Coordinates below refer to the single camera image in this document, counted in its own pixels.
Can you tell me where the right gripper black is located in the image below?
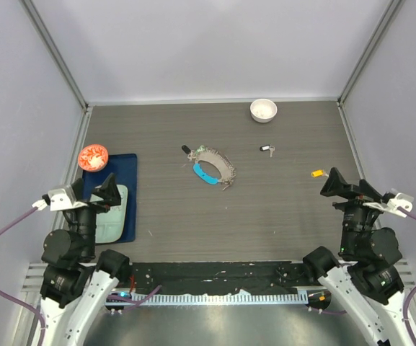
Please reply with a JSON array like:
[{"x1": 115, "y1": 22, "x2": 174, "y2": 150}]
[{"x1": 319, "y1": 167, "x2": 386, "y2": 254}]

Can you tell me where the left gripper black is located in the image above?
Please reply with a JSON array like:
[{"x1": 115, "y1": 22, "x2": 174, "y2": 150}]
[{"x1": 70, "y1": 172, "x2": 120, "y2": 257}]

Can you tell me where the key with black tag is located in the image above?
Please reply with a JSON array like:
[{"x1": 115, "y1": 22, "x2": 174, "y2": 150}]
[
  {"x1": 182, "y1": 145, "x2": 192, "y2": 155},
  {"x1": 260, "y1": 145, "x2": 275, "y2": 157}
]

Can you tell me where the large keyring with small rings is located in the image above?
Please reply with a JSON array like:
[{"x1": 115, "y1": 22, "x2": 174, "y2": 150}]
[{"x1": 186, "y1": 146, "x2": 236, "y2": 190}]

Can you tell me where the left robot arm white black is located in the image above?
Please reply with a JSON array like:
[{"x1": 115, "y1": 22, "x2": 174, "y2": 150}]
[{"x1": 39, "y1": 173, "x2": 132, "y2": 345}]

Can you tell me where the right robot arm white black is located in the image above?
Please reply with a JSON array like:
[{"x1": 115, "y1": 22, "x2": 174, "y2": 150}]
[{"x1": 302, "y1": 167, "x2": 416, "y2": 345}]

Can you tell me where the orange patterned bowl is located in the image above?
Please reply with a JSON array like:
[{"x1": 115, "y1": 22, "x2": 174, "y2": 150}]
[{"x1": 77, "y1": 144, "x2": 109, "y2": 172}]

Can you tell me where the key with yellow tag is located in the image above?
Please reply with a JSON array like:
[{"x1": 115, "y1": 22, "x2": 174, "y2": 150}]
[{"x1": 311, "y1": 169, "x2": 329, "y2": 178}]

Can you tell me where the dark blue tray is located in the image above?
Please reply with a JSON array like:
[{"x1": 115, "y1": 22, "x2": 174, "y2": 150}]
[{"x1": 82, "y1": 154, "x2": 138, "y2": 243}]

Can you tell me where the pale green rectangular plate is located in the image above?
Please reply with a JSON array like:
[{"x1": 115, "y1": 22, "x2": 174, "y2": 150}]
[{"x1": 95, "y1": 185, "x2": 128, "y2": 244}]

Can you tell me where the white bowl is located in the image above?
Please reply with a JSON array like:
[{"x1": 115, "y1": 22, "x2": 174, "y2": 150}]
[{"x1": 249, "y1": 99, "x2": 278, "y2": 123}]

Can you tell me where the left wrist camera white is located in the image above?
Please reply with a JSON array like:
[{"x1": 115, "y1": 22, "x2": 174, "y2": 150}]
[{"x1": 32, "y1": 185, "x2": 87, "y2": 211}]

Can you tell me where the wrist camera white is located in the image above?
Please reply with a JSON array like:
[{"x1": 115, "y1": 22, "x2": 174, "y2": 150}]
[
  {"x1": 363, "y1": 190, "x2": 414, "y2": 218},
  {"x1": 32, "y1": 185, "x2": 87, "y2": 211}
]

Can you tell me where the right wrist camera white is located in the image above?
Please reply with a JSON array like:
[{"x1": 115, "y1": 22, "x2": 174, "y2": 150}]
[{"x1": 363, "y1": 190, "x2": 414, "y2": 218}]

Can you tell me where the aluminium frame rail front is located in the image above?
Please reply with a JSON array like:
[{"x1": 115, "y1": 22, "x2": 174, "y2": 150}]
[{"x1": 21, "y1": 263, "x2": 47, "y2": 293}]

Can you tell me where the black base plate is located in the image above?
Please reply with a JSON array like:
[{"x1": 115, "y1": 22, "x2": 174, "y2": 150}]
[{"x1": 128, "y1": 261, "x2": 319, "y2": 296}]

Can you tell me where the slotted cable duct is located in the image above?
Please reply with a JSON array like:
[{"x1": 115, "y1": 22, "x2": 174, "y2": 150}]
[{"x1": 142, "y1": 290, "x2": 308, "y2": 306}]

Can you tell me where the left aluminium corner post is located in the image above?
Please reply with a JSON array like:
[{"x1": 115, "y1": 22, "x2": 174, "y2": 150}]
[{"x1": 19, "y1": 0, "x2": 89, "y2": 112}]

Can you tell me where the aluminium corner post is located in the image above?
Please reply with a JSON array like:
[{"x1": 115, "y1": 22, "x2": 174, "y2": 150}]
[
  {"x1": 19, "y1": 0, "x2": 89, "y2": 112},
  {"x1": 337, "y1": 0, "x2": 404, "y2": 107}
]

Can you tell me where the right aluminium corner post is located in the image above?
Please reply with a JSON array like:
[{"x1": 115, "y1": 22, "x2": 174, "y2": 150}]
[{"x1": 337, "y1": 0, "x2": 404, "y2": 107}]

